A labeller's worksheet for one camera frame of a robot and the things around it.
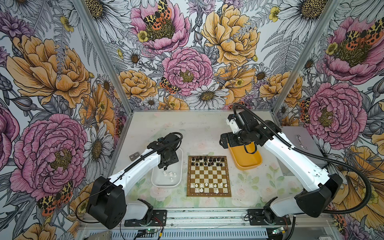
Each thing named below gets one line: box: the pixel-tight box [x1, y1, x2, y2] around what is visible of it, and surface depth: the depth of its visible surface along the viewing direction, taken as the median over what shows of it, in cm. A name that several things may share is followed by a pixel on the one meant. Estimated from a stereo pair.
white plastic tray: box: [151, 148, 183, 187], surface depth 87 cm
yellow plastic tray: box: [228, 142, 263, 171], surface depth 93 cm
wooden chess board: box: [186, 155, 232, 197], surface depth 89 cm
